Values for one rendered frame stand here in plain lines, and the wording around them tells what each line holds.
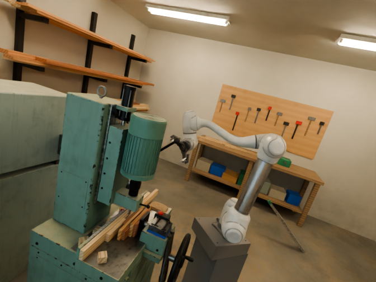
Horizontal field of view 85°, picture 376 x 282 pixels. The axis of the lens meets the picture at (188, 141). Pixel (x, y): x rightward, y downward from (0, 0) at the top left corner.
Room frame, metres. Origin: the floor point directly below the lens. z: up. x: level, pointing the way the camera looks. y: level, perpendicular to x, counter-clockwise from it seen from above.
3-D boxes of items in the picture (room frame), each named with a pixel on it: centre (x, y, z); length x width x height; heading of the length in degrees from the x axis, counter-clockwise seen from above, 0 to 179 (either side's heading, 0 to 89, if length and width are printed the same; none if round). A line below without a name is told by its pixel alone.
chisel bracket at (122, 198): (1.00, 0.23, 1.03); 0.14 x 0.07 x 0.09; 77
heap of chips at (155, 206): (1.20, 0.07, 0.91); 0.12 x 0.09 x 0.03; 77
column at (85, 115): (1.05, 0.49, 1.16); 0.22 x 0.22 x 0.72; 77
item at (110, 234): (1.09, 0.19, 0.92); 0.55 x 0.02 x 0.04; 167
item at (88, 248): (0.98, 0.23, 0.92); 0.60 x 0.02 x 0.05; 167
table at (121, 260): (0.95, 0.11, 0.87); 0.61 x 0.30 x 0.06; 167
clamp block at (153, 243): (0.93, 0.03, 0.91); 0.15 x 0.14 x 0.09; 167
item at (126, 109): (1.02, 0.35, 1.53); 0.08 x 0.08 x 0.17; 77
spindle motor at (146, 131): (0.99, 0.21, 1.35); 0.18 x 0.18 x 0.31
